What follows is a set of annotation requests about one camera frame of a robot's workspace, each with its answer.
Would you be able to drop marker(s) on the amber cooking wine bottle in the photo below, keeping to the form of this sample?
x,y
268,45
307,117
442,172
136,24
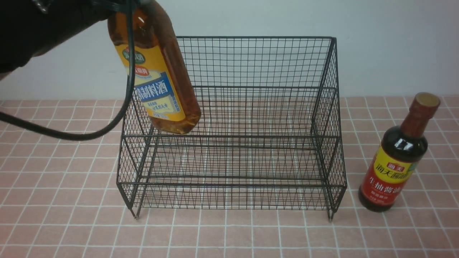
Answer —
x,y
162,83

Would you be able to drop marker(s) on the dark soy sauce bottle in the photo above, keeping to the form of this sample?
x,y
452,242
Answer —
x,y
400,150

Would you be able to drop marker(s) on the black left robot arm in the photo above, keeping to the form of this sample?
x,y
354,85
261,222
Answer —
x,y
31,28

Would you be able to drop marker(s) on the black wire mesh rack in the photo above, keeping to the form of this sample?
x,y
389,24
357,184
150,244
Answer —
x,y
269,136

